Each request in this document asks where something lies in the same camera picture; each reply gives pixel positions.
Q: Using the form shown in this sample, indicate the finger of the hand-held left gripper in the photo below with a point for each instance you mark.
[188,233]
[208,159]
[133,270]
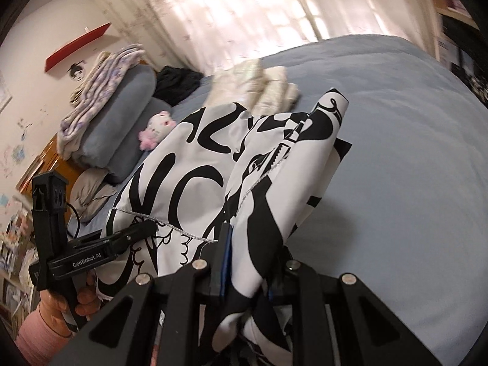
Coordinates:
[137,234]
[89,238]

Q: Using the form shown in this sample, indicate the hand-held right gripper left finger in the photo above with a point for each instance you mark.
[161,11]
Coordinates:
[225,263]

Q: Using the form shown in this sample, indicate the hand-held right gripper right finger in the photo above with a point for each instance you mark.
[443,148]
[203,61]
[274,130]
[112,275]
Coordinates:
[305,305]

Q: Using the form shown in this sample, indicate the black and white printed jacket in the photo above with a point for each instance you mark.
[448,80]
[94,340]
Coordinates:
[183,167]

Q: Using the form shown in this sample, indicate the person's left forearm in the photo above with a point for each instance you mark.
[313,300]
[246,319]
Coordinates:
[38,339]

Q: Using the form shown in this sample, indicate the person's left hand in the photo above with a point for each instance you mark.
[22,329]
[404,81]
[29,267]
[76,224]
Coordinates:
[87,297]

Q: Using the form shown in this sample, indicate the cluttered bedside shelf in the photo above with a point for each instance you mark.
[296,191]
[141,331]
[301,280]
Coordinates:
[15,236]

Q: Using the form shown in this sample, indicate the beige cloth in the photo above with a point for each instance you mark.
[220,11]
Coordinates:
[91,194]

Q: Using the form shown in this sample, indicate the wooden headboard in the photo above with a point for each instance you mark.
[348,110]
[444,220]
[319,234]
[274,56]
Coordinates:
[42,160]

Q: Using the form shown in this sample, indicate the pink and white plush toy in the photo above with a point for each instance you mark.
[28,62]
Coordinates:
[156,129]

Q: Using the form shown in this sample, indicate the folded floral blanket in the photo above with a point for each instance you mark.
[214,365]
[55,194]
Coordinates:
[99,80]

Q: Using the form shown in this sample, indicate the black garment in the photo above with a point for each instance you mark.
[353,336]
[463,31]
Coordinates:
[179,84]

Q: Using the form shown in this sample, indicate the blue bed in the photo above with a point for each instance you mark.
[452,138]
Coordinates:
[400,160]

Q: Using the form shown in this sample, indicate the cream puffer jacket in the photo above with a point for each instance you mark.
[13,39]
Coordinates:
[267,87]

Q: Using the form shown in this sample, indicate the sheer floral curtain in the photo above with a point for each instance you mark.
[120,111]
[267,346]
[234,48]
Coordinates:
[228,15]

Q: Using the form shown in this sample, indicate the dark printed garment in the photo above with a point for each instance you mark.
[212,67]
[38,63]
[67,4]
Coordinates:
[478,87]

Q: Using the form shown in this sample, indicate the wooden shelf unit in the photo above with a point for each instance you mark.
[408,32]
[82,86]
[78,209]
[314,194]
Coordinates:
[453,11]

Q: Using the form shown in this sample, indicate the cluster of small wall stickers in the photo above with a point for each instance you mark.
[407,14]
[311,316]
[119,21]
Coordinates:
[19,152]

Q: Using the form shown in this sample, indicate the black face wall sticker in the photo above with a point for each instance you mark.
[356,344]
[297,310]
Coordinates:
[76,71]

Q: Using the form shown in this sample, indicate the red wall shelf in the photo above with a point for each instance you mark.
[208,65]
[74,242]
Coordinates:
[76,45]

